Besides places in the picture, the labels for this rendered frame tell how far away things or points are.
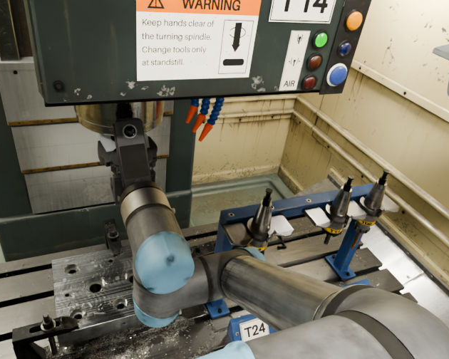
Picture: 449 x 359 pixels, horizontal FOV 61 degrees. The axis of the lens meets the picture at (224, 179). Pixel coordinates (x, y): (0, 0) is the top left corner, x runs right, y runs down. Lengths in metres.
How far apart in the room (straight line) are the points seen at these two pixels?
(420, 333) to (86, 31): 0.42
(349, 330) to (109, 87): 0.37
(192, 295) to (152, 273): 0.13
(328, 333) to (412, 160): 1.25
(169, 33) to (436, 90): 1.06
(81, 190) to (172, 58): 0.93
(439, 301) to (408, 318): 1.20
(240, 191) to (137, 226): 1.52
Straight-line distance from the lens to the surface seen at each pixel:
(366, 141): 1.62
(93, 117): 0.68
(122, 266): 1.08
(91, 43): 0.48
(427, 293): 1.50
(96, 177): 1.35
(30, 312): 1.15
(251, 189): 2.08
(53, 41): 0.47
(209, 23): 0.50
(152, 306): 0.61
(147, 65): 0.49
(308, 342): 0.26
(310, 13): 0.57
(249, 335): 1.04
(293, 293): 0.44
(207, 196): 1.97
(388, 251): 1.57
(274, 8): 0.54
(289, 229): 0.90
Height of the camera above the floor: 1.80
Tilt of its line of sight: 35 degrees down
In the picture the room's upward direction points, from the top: 9 degrees clockwise
